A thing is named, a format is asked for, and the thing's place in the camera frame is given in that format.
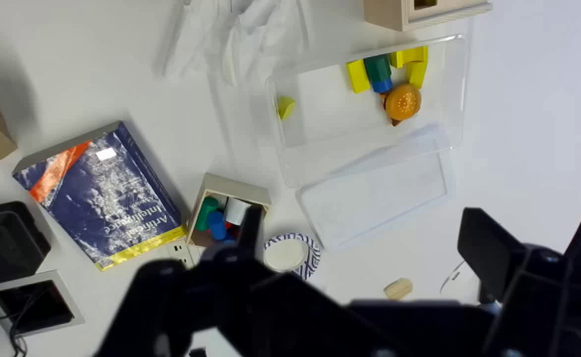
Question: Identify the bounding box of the small wooden box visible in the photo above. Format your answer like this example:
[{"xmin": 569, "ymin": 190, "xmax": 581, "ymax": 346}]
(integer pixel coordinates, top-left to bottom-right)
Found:
[{"xmin": 189, "ymin": 172, "xmax": 274, "ymax": 257}]

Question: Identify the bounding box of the black flat case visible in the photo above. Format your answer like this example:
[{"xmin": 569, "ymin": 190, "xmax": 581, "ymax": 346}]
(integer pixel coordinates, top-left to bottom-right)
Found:
[{"xmin": 0, "ymin": 199, "xmax": 54, "ymax": 291}]

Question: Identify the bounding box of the blue hardcover textbook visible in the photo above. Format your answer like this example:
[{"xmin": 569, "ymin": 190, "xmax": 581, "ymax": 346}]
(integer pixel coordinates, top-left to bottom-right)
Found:
[{"xmin": 12, "ymin": 118, "xmax": 191, "ymax": 271}]

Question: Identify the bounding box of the small beige wooden block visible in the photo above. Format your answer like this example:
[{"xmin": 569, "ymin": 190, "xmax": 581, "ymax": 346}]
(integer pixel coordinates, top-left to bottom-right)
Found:
[{"xmin": 383, "ymin": 275, "xmax": 415, "ymax": 301}]

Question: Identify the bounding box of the blue toy block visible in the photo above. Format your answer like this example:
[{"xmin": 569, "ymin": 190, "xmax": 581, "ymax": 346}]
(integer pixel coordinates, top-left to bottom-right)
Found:
[{"xmin": 371, "ymin": 74, "xmax": 397, "ymax": 94}]

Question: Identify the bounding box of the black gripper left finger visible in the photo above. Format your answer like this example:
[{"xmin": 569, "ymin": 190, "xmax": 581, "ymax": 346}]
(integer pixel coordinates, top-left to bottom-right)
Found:
[{"xmin": 238, "ymin": 203, "xmax": 266, "ymax": 257}]

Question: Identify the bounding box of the wooden shape sorter box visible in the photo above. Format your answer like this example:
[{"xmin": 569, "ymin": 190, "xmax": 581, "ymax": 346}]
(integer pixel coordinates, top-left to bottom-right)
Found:
[{"xmin": 361, "ymin": 0, "xmax": 494, "ymax": 33}]

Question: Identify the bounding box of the yellow angled block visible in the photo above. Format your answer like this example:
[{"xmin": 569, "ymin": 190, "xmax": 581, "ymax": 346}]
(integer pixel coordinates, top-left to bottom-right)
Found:
[{"xmin": 387, "ymin": 45, "xmax": 433, "ymax": 90}]

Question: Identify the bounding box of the green toy block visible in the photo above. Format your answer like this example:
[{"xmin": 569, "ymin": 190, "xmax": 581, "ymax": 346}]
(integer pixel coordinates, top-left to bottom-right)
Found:
[{"xmin": 363, "ymin": 53, "xmax": 393, "ymax": 80}]

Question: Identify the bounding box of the orange round toy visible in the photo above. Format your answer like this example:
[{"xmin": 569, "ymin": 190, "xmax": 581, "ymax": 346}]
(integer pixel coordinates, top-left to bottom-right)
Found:
[{"xmin": 381, "ymin": 80, "xmax": 425, "ymax": 126}]

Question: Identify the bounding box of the crumpled clear plastic bag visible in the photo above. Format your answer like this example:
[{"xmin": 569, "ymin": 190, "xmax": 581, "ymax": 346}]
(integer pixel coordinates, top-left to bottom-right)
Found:
[{"xmin": 153, "ymin": 0, "xmax": 314, "ymax": 84}]

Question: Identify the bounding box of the white power outlet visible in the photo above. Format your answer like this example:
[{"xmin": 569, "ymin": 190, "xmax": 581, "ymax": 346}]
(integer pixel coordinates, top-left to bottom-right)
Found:
[{"xmin": 167, "ymin": 237, "xmax": 199, "ymax": 267}]

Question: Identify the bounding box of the green wooden cylinder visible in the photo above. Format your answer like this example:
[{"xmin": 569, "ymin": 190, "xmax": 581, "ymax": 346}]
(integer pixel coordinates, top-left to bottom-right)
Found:
[{"xmin": 195, "ymin": 195, "xmax": 222, "ymax": 233}]

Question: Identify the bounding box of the clear plastic bin lid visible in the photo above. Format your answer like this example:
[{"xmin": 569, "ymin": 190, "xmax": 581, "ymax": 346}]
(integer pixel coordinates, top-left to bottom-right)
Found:
[{"xmin": 296, "ymin": 122, "xmax": 456, "ymax": 251}]

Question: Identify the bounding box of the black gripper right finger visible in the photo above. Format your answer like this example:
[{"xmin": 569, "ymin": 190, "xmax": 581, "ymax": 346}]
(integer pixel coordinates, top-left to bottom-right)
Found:
[{"xmin": 456, "ymin": 205, "xmax": 528, "ymax": 303}]

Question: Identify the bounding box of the small yellow-green block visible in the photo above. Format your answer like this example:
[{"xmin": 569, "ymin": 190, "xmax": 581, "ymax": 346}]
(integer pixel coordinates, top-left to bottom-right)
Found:
[{"xmin": 276, "ymin": 94, "xmax": 298, "ymax": 122}]

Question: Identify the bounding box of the thin black cable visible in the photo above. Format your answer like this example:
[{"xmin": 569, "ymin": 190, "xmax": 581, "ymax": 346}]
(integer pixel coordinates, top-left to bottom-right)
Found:
[{"xmin": 0, "ymin": 309, "xmax": 32, "ymax": 357}]

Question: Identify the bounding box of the clear plastic bin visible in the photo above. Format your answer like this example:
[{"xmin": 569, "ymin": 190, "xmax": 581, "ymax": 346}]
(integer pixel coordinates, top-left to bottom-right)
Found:
[{"xmin": 272, "ymin": 33, "xmax": 470, "ymax": 190}]

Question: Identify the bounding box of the yellow rectangular block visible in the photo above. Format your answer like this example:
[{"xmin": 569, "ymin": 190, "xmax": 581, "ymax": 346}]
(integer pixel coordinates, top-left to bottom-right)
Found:
[{"xmin": 345, "ymin": 57, "xmax": 373, "ymax": 94}]

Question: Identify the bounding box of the large blue wooden cylinder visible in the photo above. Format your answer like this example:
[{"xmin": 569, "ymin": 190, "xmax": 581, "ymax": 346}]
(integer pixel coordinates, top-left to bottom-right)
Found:
[{"xmin": 206, "ymin": 207, "xmax": 230, "ymax": 243}]

